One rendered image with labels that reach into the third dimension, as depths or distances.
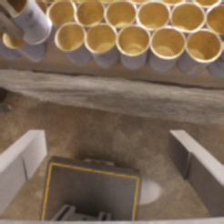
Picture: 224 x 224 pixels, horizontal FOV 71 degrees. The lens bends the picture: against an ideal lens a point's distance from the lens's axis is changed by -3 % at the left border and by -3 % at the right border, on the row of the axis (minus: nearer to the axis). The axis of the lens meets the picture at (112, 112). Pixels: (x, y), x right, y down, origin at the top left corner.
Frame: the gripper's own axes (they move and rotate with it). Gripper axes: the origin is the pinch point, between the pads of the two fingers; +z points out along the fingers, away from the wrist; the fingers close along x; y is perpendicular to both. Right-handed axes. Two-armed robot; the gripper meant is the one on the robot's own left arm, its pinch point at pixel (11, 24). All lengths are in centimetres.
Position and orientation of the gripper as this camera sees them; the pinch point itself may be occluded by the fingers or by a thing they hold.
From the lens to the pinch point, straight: 35.8
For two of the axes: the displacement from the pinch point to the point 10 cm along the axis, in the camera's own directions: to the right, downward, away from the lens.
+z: 1.4, 1.3, 9.8
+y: 9.8, 1.3, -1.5
